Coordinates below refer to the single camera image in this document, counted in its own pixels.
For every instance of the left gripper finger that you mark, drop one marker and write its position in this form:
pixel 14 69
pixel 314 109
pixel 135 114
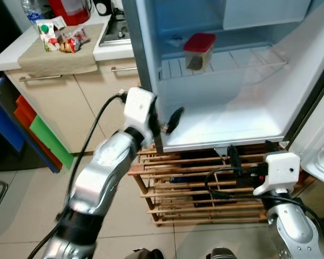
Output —
pixel 155 105
pixel 174 121

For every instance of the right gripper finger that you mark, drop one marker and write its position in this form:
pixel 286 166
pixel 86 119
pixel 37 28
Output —
pixel 271 148
pixel 235 159

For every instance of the red lidded clear container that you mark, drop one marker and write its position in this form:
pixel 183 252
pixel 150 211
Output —
pixel 200 51

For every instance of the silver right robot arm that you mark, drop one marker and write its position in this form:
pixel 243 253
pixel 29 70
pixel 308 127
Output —
pixel 297 232

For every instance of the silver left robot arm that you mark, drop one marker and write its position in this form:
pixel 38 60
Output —
pixel 102 172

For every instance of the grey fridge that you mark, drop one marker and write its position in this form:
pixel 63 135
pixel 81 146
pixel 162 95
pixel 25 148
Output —
pixel 232 113

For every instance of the white fridge door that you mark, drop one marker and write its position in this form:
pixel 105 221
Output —
pixel 321 151

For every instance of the fridge shelf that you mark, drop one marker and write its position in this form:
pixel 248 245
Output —
pixel 227 60

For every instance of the white fridge compartment cover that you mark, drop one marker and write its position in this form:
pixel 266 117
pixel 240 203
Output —
pixel 264 13

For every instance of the beige kitchen cabinet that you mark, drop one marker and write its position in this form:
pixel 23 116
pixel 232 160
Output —
pixel 92 91

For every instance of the colourful snack bag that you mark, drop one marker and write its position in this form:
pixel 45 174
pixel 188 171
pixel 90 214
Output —
pixel 73 42

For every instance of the beige cloth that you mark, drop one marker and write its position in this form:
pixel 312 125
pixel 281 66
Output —
pixel 54 62

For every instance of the green board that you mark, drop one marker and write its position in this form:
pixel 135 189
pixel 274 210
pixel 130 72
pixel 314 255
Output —
pixel 51 143

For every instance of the red countertop appliance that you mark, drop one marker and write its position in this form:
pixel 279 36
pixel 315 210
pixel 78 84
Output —
pixel 70 12

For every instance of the red board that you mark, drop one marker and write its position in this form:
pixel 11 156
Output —
pixel 27 116

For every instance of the white carton with green cap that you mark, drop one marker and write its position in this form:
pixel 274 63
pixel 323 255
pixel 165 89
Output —
pixel 46 35

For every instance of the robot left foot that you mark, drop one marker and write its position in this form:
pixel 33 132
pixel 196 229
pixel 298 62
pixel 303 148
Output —
pixel 146 254

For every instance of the blue board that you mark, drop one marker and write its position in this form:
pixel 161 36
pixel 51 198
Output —
pixel 2 127

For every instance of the clear plastic water bottle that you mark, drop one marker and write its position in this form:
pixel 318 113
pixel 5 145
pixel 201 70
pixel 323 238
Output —
pixel 33 11

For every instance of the dark tall appliance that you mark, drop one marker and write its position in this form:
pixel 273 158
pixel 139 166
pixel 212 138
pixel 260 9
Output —
pixel 0 27

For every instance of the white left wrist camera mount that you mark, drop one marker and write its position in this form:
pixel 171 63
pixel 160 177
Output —
pixel 137 108

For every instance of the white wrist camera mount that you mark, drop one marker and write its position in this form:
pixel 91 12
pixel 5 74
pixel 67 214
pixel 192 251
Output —
pixel 281 170
pixel 137 108

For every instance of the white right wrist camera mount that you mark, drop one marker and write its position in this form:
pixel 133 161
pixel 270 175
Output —
pixel 281 170

